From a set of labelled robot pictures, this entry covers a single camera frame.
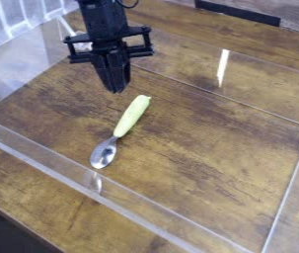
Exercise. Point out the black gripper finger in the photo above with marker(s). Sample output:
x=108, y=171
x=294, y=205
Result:
x=120, y=70
x=100, y=64

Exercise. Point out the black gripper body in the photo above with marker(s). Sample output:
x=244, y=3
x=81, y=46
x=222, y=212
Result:
x=108, y=34

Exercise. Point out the green handled metal spoon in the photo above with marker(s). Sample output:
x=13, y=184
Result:
x=104, y=151

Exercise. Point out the black bar on table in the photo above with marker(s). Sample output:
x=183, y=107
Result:
x=238, y=13

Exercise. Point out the clear acrylic tray enclosure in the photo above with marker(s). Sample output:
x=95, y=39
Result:
x=204, y=177

